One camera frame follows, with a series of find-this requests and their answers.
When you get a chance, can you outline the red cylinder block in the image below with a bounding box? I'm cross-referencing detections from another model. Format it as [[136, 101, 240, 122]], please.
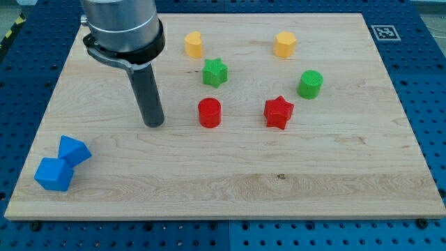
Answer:
[[198, 98, 222, 128]]

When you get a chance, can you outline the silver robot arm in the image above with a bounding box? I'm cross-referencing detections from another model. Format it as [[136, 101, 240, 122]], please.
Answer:
[[80, 0, 165, 128]]

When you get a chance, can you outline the yellow heart block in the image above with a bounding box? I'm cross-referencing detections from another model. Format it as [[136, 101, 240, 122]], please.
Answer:
[[184, 31, 203, 59]]

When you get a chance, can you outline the red star block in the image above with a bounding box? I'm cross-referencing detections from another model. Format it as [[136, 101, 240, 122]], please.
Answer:
[[263, 96, 295, 130]]

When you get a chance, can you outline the wooden board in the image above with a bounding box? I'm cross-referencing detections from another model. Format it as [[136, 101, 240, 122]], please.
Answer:
[[5, 13, 445, 221]]

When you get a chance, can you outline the blue triangular block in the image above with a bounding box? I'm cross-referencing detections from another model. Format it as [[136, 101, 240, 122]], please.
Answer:
[[58, 135, 91, 167]]

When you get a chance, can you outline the yellow hexagon block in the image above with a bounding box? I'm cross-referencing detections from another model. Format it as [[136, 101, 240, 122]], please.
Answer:
[[273, 31, 297, 59]]

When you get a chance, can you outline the black clamp ring with bracket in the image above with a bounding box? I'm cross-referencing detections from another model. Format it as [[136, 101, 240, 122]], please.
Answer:
[[81, 14, 165, 73]]

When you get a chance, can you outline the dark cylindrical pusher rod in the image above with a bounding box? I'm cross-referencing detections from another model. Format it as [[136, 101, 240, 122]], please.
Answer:
[[128, 63, 164, 128]]

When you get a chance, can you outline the blue cube block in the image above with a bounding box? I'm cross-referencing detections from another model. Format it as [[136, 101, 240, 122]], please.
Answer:
[[34, 158, 74, 192]]

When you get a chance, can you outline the green cylinder block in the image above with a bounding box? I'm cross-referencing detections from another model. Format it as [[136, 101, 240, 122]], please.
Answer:
[[297, 70, 323, 99]]

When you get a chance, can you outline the white fiducial marker tag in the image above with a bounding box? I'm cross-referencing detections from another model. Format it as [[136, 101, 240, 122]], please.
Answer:
[[371, 24, 401, 42]]

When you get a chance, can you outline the green star block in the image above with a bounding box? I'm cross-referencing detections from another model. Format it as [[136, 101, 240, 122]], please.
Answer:
[[202, 58, 228, 89]]

